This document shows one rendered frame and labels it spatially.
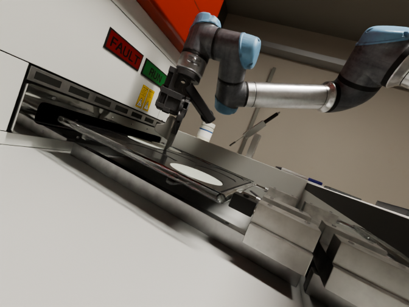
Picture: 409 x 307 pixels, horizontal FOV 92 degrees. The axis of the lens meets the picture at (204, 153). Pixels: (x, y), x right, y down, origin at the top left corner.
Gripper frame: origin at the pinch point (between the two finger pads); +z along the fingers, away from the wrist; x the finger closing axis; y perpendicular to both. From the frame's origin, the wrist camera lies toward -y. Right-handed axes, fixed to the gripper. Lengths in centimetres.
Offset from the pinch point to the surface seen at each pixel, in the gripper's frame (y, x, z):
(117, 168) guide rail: 8.7, 14.2, 6.7
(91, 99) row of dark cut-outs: 21.1, 3.2, -4.2
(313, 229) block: -18.2, 35.7, 0.7
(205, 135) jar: -15.9, -38.4, -8.0
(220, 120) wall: -59, -200, -41
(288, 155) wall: -145, -159, -28
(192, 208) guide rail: -6.1, 24.2, 6.6
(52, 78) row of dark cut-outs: 26.1, 10.6, -5.3
